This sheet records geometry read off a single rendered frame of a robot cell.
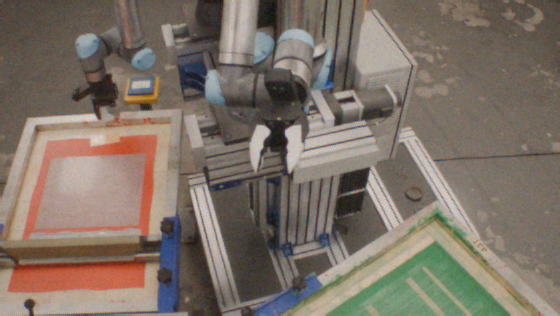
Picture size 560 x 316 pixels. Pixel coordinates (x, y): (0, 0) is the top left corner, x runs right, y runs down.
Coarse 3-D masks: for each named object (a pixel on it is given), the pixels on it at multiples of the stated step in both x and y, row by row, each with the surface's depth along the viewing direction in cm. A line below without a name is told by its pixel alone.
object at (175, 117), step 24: (48, 120) 188; (72, 120) 188; (96, 120) 188; (120, 120) 189; (144, 120) 190; (168, 120) 191; (24, 144) 180; (24, 168) 176; (168, 168) 173; (168, 192) 166; (0, 216) 160; (0, 240) 154; (0, 312) 138; (24, 312) 138; (48, 312) 139; (72, 312) 139; (96, 312) 139; (120, 312) 139; (144, 312) 140
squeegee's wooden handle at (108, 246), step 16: (16, 240) 146; (32, 240) 146; (48, 240) 146; (64, 240) 146; (80, 240) 146; (96, 240) 146; (112, 240) 146; (128, 240) 146; (16, 256) 148; (32, 256) 148; (48, 256) 148; (64, 256) 149; (80, 256) 149; (96, 256) 150; (112, 256) 150
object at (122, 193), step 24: (120, 144) 185; (144, 144) 185; (120, 168) 178; (144, 168) 178; (96, 192) 171; (120, 192) 171; (144, 192) 171; (96, 216) 164; (120, 216) 164; (144, 216) 165; (96, 264) 153; (120, 264) 153; (144, 264) 153; (96, 288) 148; (120, 288) 148
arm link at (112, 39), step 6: (108, 30) 170; (114, 30) 170; (102, 36) 168; (108, 36) 168; (114, 36) 168; (120, 36) 167; (108, 42) 168; (114, 42) 167; (120, 42) 166; (108, 48) 168; (114, 48) 168; (108, 54) 170
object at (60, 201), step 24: (48, 144) 185; (72, 144) 185; (48, 168) 178; (72, 168) 178; (96, 168) 178; (48, 192) 171; (72, 192) 171; (48, 216) 164; (72, 216) 164; (48, 264) 152; (72, 264) 153; (24, 288) 147; (48, 288) 147; (72, 288) 147
